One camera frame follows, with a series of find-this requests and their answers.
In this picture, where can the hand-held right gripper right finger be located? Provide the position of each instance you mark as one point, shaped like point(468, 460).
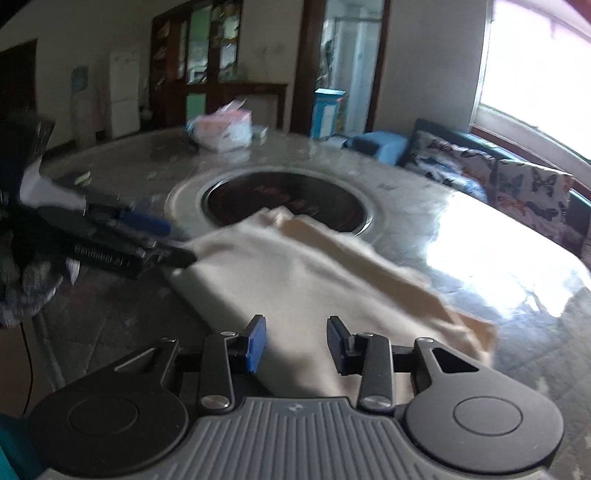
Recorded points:
point(337, 346)

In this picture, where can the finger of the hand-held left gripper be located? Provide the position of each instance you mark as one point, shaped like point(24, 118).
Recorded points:
point(143, 222)
point(138, 258)

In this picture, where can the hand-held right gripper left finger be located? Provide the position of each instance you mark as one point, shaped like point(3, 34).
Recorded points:
point(256, 344)

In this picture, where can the cream cloth garment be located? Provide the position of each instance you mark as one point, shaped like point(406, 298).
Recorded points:
point(295, 295)

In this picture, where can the white water dispenser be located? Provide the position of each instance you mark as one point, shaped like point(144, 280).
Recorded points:
point(83, 110)

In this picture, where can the dark wooden door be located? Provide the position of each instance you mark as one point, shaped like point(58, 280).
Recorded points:
point(18, 78)

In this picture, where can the pink and white plastic bag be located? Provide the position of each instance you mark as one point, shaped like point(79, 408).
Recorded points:
point(221, 129)

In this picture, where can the white refrigerator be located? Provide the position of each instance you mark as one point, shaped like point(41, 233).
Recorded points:
point(124, 92)

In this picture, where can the round dark table hotplate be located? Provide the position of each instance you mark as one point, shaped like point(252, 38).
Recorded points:
point(277, 196)

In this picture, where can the small green box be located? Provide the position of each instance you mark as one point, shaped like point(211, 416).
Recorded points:
point(260, 134)

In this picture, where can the wooden glass-door cabinet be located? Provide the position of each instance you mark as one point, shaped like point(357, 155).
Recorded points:
point(207, 55)

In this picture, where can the blue stool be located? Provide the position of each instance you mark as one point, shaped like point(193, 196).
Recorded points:
point(381, 145)

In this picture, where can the blue and white box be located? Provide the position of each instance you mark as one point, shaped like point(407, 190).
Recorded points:
point(328, 113)

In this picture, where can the butterfly print cushion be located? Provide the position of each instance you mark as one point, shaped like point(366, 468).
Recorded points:
point(531, 198)
point(450, 161)

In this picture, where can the dark teal sofa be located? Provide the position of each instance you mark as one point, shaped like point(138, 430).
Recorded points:
point(579, 217)

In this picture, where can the bright window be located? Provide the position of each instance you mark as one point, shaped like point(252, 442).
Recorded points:
point(540, 69)

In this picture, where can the glass door with wooden frame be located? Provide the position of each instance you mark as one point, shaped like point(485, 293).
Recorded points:
point(355, 64)

